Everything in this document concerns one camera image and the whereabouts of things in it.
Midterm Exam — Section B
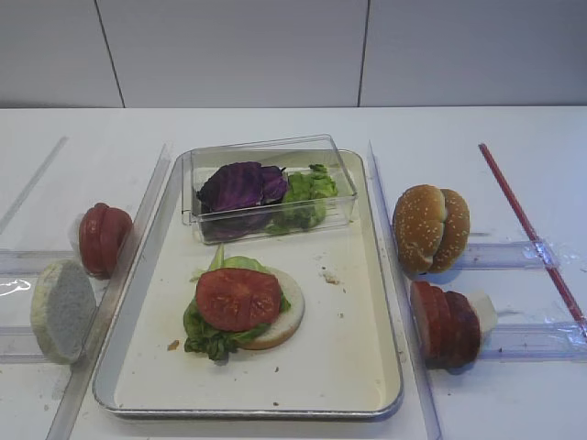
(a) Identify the green lettuce in container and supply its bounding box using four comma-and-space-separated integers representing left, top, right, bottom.
265, 164, 338, 235

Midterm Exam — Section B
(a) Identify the tomato slice on bun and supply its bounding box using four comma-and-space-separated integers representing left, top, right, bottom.
195, 268, 282, 332

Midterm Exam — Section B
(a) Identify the green lettuce leaf on bun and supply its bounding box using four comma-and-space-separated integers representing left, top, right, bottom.
183, 245, 290, 361

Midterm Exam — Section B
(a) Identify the left tomato slice stack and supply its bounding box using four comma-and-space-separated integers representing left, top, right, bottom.
78, 203, 132, 280

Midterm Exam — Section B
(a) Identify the clear plastic container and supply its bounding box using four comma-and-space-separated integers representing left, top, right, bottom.
181, 135, 357, 245

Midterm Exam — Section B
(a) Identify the purple cabbage leaf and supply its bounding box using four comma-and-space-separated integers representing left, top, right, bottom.
195, 161, 288, 242

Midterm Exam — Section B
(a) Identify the metal baking tray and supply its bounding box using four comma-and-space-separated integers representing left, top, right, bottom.
93, 150, 403, 419

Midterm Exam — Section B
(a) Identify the bottom bun slice on tray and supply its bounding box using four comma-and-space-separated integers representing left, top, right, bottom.
238, 267, 305, 350

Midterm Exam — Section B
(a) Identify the sesame bun left piece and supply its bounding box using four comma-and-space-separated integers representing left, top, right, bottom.
393, 184, 448, 274

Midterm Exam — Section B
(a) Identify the sesame bun piece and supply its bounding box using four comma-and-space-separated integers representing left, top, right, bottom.
428, 189, 471, 273
393, 184, 448, 274

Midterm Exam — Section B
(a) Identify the sesame bun right piece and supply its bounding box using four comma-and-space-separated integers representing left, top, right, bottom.
428, 189, 471, 273

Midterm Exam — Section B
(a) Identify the sausage slice stack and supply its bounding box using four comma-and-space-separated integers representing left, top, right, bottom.
429, 286, 481, 369

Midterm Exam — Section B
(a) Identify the white plastic pusher block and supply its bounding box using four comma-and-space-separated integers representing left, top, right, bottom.
467, 291, 498, 342

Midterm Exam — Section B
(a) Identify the left bun half standing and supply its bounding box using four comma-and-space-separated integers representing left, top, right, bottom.
30, 259, 96, 365

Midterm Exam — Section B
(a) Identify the clear rail right of tray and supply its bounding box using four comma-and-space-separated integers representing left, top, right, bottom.
367, 141, 443, 439

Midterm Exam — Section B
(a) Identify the clear rail of tray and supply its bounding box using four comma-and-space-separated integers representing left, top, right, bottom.
367, 141, 443, 439
46, 145, 172, 440

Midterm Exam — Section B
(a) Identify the clear rail far left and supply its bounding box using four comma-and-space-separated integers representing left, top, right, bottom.
0, 136, 69, 234

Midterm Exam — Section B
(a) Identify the red plastic rail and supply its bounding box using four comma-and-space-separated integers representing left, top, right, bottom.
479, 143, 586, 336

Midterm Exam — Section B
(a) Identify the clear rail left of tray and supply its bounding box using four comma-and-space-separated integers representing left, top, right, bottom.
46, 145, 172, 440

